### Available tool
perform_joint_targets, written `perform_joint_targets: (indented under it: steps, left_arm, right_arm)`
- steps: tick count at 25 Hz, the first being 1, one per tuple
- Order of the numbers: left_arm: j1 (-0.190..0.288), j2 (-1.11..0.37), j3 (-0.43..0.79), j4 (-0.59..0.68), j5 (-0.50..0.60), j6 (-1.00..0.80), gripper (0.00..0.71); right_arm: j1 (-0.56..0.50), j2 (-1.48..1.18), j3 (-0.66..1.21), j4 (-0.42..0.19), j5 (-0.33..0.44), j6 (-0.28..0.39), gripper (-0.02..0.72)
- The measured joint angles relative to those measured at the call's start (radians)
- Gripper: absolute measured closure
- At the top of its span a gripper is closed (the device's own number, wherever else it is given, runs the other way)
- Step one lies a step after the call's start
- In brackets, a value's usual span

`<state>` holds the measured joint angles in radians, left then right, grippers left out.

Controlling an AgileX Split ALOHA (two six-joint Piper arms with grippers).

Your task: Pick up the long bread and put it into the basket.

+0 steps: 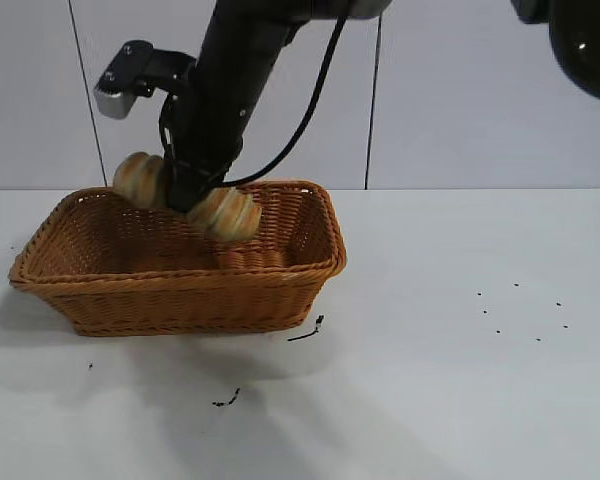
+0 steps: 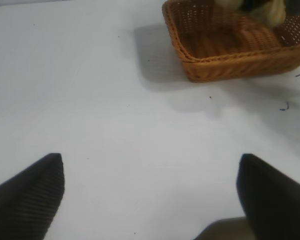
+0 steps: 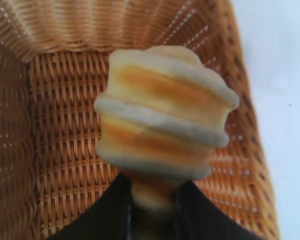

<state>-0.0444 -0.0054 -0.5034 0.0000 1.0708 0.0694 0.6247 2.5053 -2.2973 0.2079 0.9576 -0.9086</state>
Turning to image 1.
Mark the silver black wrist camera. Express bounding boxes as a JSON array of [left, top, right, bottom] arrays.
[[94, 41, 157, 121]]

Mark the brown woven wicker basket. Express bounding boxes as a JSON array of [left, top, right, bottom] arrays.
[[8, 179, 348, 338]]

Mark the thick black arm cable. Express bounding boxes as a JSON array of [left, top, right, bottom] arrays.
[[221, 0, 355, 184]]

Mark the long striped bread loaf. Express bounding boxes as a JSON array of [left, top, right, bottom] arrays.
[[112, 151, 262, 244]]

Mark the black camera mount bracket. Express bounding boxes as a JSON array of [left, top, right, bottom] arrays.
[[138, 48, 198, 99]]

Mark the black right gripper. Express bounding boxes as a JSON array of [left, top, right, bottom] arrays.
[[165, 48, 287, 214]]

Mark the thin black camera cable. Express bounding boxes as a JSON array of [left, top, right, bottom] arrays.
[[157, 91, 182, 162]]

